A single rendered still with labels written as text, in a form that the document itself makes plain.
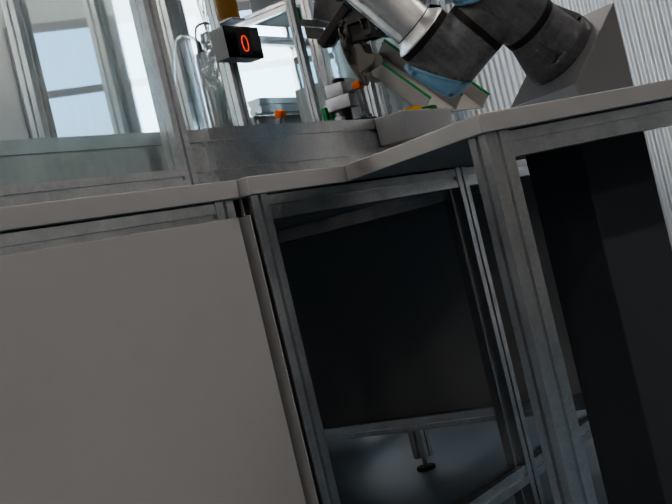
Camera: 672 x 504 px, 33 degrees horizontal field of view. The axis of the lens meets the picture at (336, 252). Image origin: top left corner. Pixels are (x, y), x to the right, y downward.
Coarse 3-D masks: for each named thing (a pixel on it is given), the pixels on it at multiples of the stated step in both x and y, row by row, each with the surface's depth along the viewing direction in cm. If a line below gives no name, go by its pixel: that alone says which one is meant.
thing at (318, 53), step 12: (300, 0) 361; (312, 0) 362; (264, 12) 369; (276, 12) 366; (312, 12) 361; (240, 24) 375; (312, 48) 360; (324, 60) 361; (324, 72) 359; (324, 84) 360; (324, 96) 360
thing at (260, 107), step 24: (264, 24) 371; (288, 24) 366; (264, 48) 372; (288, 48) 367; (336, 48) 370; (240, 72) 379; (264, 72) 374; (288, 72) 368; (312, 72) 363; (336, 72) 367; (264, 96) 375; (288, 96) 370; (264, 120) 376; (288, 120) 371
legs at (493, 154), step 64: (576, 128) 177; (640, 128) 183; (512, 192) 170; (576, 192) 206; (640, 192) 208; (512, 256) 168; (576, 256) 210; (640, 256) 206; (512, 320) 172; (576, 320) 213; (640, 320) 205; (640, 384) 203; (576, 448) 169; (640, 448) 205
